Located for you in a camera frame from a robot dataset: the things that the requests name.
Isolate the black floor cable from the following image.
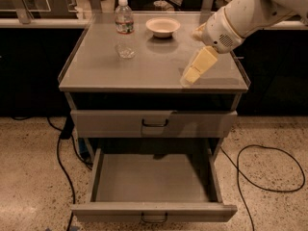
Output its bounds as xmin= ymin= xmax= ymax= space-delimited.
xmin=219 ymin=143 xmax=306 ymax=231
xmin=11 ymin=115 xmax=94 ymax=231

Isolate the grey drawer cabinet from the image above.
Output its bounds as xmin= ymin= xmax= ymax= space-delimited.
xmin=59 ymin=13 xmax=249 ymax=151

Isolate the open grey lower drawer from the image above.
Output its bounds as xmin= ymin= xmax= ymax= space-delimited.
xmin=72 ymin=150 xmax=237 ymax=223

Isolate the black drawer handle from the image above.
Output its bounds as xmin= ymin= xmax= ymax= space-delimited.
xmin=141 ymin=119 xmax=168 ymax=128
xmin=141 ymin=213 xmax=168 ymax=224

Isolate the clear plastic water bottle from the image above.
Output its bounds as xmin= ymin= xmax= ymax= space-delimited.
xmin=115 ymin=0 xmax=135 ymax=59

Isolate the white paper bowl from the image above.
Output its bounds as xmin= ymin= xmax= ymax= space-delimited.
xmin=145 ymin=17 xmax=180 ymax=39

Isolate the black upper drawer handle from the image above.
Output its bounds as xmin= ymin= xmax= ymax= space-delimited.
xmin=141 ymin=119 xmax=168 ymax=128

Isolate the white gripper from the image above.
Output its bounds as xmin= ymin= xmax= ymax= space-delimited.
xmin=180 ymin=8 xmax=244 ymax=87

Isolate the black floor cable right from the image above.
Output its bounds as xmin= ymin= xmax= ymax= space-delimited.
xmin=219 ymin=143 xmax=306 ymax=231

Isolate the black lower drawer handle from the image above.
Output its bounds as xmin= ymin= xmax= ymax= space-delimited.
xmin=141 ymin=213 xmax=168 ymax=224

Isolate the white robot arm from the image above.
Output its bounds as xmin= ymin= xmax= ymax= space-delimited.
xmin=180 ymin=0 xmax=308 ymax=87

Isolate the white horizontal rail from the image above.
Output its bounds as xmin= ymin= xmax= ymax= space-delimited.
xmin=0 ymin=18 xmax=308 ymax=31

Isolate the closed grey upper drawer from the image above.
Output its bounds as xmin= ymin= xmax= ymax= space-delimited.
xmin=71 ymin=110 xmax=237 ymax=138

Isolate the black floor cable left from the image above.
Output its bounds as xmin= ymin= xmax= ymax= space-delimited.
xmin=11 ymin=115 xmax=94 ymax=231

